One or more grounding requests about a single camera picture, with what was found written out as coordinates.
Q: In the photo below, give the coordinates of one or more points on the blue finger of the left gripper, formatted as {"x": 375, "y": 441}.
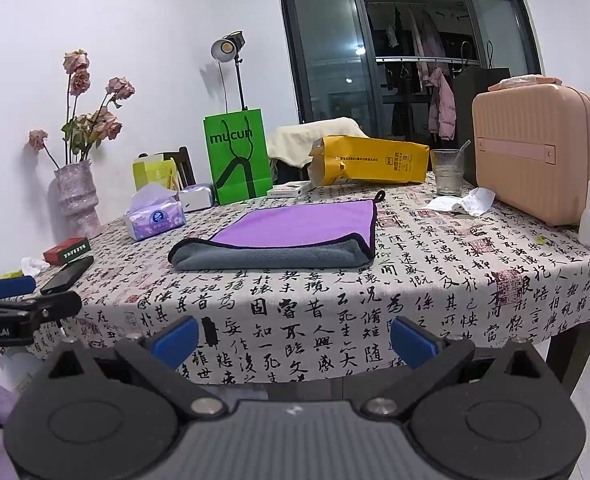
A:
{"x": 15, "y": 287}

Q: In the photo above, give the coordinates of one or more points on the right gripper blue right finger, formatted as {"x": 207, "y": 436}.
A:
{"x": 412, "y": 343}

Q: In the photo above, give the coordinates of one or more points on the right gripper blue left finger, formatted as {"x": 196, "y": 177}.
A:
{"x": 175, "y": 343}

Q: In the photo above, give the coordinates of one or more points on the purple grey microfibre towel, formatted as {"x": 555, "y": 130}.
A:
{"x": 322, "y": 236}

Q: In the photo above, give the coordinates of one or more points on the black smartphone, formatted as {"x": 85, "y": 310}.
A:
{"x": 64, "y": 279}

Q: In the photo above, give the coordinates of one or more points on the red cigarette box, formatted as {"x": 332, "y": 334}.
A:
{"x": 67, "y": 251}

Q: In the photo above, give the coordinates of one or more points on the calligraphy print tablecloth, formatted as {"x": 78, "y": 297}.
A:
{"x": 491, "y": 278}

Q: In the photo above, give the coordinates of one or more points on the pink textured vase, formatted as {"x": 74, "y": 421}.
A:
{"x": 78, "y": 199}

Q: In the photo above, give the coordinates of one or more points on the purple tissue pack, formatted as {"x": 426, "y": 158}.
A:
{"x": 154, "y": 209}

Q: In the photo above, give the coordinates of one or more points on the crumpled white tissue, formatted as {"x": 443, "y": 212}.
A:
{"x": 475, "y": 203}

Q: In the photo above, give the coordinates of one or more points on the yellow green carton box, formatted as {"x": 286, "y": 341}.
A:
{"x": 155, "y": 169}

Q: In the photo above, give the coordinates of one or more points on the dried pink roses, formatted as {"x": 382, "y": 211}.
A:
{"x": 82, "y": 132}

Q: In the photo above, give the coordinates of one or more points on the dark wooden chair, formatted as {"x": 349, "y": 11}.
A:
{"x": 183, "y": 166}

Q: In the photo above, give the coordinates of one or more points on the clear drinking glass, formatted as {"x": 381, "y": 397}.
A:
{"x": 448, "y": 169}

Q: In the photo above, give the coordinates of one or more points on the white product box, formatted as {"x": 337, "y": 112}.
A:
{"x": 290, "y": 189}

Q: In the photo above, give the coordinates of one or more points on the yellow paper bag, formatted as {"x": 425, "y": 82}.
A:
{"x": 340, "y": 158}

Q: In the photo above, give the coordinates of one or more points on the green mucun paper bag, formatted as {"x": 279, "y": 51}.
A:
{"x": 238, "y": 157}

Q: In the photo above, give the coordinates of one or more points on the pink hanging jacket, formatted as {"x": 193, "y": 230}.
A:
{"x": 442, "y": 112}

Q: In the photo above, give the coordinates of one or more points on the cream blanket on chair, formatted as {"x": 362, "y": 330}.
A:
{"x": 292, "y": 144}

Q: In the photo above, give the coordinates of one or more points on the pink hard suitcase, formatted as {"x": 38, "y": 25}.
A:
{"x": 533, "y": 147}

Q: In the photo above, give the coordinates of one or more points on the black paper bag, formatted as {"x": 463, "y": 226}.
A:
{"x": 468, "y": 89}

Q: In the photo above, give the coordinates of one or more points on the dark framed glass door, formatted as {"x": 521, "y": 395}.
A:
{"x": 370, "y": 60}

